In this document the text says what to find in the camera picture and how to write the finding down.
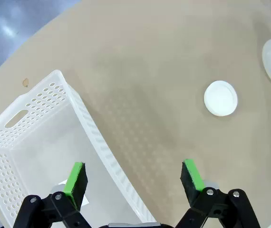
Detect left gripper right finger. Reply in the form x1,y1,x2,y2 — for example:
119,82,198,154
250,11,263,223
175,159,261,228

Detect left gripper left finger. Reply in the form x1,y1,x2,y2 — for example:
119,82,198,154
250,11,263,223
13,161,91,228

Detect white round cap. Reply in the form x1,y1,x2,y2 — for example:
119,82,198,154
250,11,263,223
203,80,238,117

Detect white perforated plastic basket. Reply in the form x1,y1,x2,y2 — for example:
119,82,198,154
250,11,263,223
0,69,157,228

